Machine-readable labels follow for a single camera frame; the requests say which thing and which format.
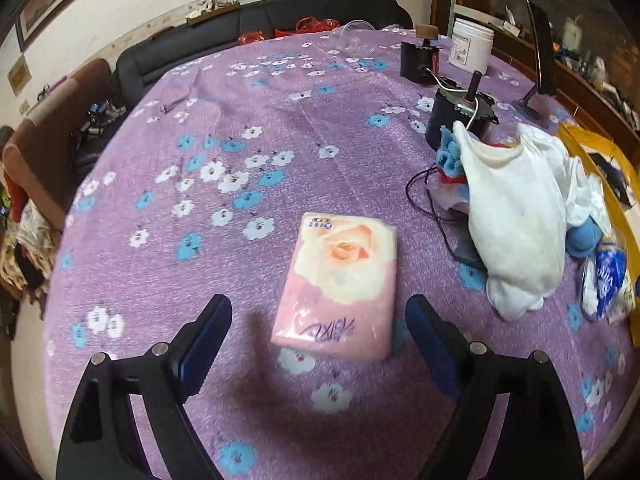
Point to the blue knitted cloth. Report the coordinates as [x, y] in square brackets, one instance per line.
[450, 157]
[582, 240]

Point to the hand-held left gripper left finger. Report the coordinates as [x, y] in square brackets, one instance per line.
[200, 355]

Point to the white plastic jar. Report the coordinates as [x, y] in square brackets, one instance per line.
[470, 45]

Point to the white plastic bag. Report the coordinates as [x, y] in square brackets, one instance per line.
[515, 220]

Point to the small gold wall plaque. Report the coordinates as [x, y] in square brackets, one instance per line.
[20, 75]

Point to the pink rose tissue pack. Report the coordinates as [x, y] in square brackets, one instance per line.
[335, 285]

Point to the brown armchair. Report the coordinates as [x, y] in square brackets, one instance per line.
[50, 160]

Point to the metal parts clutter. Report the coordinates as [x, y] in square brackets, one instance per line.
[100, 115]

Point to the black sofa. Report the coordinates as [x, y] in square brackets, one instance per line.
[175, 55]

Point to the small red bag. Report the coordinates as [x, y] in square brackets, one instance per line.
[252, 37]

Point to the clear plastic cup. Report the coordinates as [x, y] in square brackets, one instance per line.
[350, 30]

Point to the pile of clothes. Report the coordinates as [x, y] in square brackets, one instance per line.
[27, 240]

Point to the purple floral tablecloth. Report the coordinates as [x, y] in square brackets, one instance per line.
[250, 160]

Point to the large red bag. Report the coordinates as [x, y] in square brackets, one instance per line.
[315, 25]

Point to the yellow cardboard box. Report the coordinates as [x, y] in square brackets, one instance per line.
[575, 140]

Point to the wooden ornament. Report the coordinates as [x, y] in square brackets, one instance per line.
[215, 7]

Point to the large framed painting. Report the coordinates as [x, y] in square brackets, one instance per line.
[50, 0]

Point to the black phone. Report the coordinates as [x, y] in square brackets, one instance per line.
[542, 50]

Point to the small black red-label motor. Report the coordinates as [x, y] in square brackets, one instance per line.
[415, 60]

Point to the blue white tissue packet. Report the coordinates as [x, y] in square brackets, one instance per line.
[607, 272]

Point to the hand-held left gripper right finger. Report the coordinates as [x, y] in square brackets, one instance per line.
[430, 340]

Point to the wooden cabinet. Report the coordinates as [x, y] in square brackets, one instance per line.
[580, 85]

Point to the black phone stand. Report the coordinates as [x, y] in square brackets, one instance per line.
[527, 105]

